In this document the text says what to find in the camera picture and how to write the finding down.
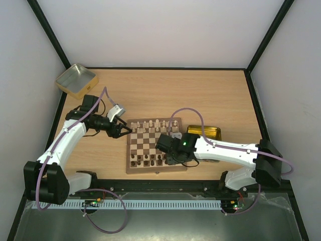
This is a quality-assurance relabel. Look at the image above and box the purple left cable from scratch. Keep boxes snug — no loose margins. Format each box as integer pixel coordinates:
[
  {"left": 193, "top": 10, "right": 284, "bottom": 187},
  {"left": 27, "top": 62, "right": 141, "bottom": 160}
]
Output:
[{"left": 36, "top": 86, "right": 128, "bottom": 233}]

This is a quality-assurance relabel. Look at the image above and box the white slotted cable duct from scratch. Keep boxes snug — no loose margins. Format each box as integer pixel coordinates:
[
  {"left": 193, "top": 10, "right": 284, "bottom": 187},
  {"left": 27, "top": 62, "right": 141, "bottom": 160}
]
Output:
[{"left": 49, "top": 199, "right": 221, "bottom": 210}]

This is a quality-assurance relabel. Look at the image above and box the yellow tin tray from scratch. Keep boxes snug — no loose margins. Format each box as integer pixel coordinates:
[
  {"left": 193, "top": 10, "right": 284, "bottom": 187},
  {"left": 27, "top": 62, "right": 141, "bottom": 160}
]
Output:
[{"left": 187, "top": 125, "right": 222, "bottom": 163}]

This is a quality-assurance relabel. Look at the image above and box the wooden chess board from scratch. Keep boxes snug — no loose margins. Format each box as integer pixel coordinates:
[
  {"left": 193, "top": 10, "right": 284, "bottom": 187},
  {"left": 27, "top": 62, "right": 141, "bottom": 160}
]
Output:
[{"left": 126, "top": 117, "right": 187, "bottom": 174}]

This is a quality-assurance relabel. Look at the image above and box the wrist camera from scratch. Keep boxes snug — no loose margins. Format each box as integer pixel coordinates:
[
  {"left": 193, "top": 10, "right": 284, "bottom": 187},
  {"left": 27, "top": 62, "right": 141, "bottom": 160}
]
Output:
[
  {"left": 171, "top": 132, "right": 182, "bottom": 139},
  {"left": 106, "top": 104, "right": 126, "bottom": 122}
]

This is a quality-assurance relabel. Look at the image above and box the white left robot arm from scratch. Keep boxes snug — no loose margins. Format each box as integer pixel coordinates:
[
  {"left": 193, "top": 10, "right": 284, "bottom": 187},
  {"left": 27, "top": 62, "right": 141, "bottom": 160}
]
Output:
[{"left": 24, "top": 105, "right": 131, "bottom": 204}]

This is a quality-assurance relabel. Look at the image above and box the purple cable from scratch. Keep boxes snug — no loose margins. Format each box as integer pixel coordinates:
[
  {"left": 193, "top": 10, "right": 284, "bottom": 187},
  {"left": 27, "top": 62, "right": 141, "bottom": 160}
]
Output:
[
  {"left": 167, "top": 107, "right": 294, "bottom": 216},
  {"left": 36, "top": 86, "right": 128, "bottom": 233}
]

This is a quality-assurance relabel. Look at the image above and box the gold tin box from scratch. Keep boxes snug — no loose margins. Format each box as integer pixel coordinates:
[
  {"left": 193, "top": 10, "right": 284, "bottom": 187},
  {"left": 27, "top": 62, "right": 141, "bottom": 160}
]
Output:
[{"left": 55, "top": 63, "right": 99, "bottom": 99}]

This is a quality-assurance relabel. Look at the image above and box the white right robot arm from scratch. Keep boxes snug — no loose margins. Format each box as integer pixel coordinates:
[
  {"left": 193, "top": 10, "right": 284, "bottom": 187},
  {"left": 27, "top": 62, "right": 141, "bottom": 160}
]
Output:
[{"left": 155, "top": 133, "right": 282, "bottom": 197}]

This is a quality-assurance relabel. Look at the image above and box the black enclosure frame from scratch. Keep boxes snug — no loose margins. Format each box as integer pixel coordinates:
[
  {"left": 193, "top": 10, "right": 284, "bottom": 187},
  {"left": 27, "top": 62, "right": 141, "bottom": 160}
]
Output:
[{"left": 5, "top": 0, "right": 310, "bottom": 241}]

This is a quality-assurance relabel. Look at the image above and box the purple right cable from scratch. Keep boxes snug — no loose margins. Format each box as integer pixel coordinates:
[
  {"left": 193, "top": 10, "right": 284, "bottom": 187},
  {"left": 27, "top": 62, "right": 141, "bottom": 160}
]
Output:
[{"left": 167, "top": 107, "right": 294, "bottom": 216}]

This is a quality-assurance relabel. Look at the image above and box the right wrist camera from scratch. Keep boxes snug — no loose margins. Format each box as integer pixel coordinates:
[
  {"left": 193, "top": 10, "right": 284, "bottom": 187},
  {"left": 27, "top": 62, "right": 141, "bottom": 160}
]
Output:
[{"left": 171, "top": 132, "right": 182, "bottom": 139}]

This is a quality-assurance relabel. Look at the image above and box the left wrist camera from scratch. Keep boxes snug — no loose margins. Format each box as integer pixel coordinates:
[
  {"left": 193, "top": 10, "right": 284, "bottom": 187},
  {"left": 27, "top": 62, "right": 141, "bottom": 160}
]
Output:
[{"left": 106, "top": 104, "right": 126, "bottom": 122}]

